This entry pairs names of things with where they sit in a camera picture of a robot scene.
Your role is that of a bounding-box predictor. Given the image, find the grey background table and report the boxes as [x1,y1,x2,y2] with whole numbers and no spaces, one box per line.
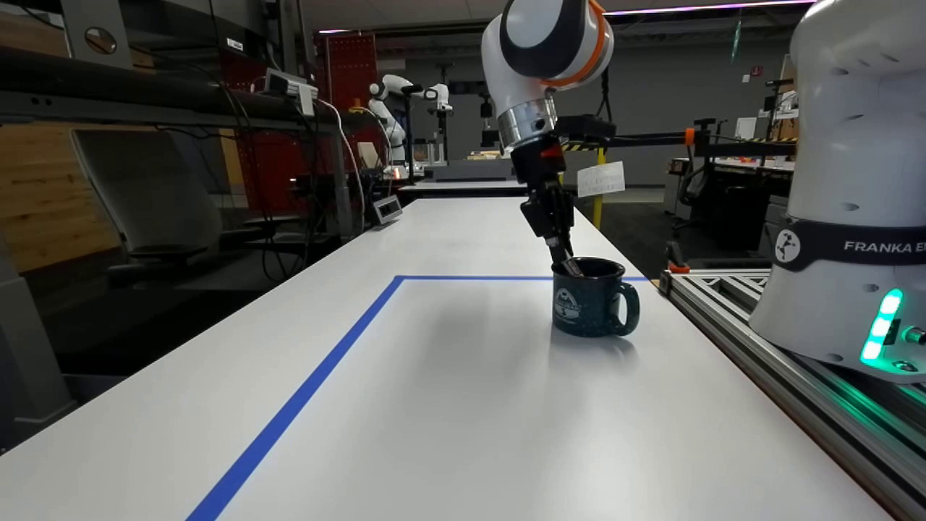
[395,147,533,201]

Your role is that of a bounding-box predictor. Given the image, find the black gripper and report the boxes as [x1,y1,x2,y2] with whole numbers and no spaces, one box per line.
[510,130,585,280]

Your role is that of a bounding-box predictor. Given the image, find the white paper sign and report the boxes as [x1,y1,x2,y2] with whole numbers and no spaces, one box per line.
[573,159,628,204]

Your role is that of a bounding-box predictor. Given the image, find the grey plastic chair shell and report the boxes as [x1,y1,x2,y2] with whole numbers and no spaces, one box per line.
[73,127,225,262]

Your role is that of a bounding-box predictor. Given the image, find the blue tape line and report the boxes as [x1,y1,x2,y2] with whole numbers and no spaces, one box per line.
[181,273,652,521]

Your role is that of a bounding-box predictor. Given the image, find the yellow post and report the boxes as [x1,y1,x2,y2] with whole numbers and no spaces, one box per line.
[586,144,611,231]

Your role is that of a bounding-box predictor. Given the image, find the aluminium rail frame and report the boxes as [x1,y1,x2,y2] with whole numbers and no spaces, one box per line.
[657,266,926,521]

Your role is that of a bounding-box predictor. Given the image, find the red metal cabinet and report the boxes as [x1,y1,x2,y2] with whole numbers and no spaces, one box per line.
[233,26,382,217]

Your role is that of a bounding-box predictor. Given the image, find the wooden wall panel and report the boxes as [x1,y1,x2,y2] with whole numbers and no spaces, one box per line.
[0,121,121,276]

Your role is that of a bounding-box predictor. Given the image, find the small grey display box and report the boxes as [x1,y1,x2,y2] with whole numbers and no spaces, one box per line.
[371,191,406,230]

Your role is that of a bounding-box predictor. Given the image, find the dark green mug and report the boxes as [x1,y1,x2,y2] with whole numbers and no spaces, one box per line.
[550,256,641,338]

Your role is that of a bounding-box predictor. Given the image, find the white power box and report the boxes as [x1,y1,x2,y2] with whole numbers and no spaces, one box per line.
[261,66,322,120]

